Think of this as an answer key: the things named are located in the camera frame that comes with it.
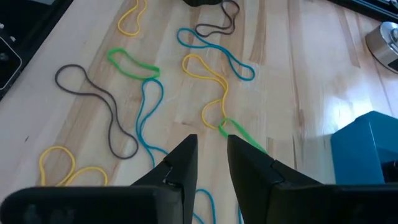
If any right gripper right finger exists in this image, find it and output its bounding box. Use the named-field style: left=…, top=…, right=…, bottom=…
left=226, top=135, right=398, bottom=224

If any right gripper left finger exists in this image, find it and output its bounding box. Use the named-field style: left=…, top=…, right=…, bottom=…
left=0, top=134, right=198, bottom=224

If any green rubber band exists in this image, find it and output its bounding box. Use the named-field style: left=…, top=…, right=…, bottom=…
left=217, top=117, right=268, bottom=155
left=107, top=47, right=161, bottom=81

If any dark brown rubber band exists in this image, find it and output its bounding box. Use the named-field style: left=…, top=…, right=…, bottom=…
left=195, top=0, right=241, bottom=38

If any blue rubber band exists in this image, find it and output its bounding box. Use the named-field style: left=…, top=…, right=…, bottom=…
left=176, top=27, right=256, bottom=82
left=135, top=77, right=170, bottom=169
left=192, top=188, right=244, bottom=224

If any yellow rubber band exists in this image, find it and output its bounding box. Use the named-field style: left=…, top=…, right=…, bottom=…
left=117, top=0, right=148, bottom=37
left=39, top=145, right=109, bottom=187
left=182, top=53, right=230, bottom=131

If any dark grey rubber band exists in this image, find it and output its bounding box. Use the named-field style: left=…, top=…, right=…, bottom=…
left=54, top=63, right=139, bottom=160

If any teal plastic bin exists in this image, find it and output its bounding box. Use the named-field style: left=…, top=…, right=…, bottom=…
left=330, top=110, right=398, bottom=186

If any white shade table lamp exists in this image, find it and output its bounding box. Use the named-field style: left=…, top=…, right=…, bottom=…
left=364, top=21, right=398, bottom=75

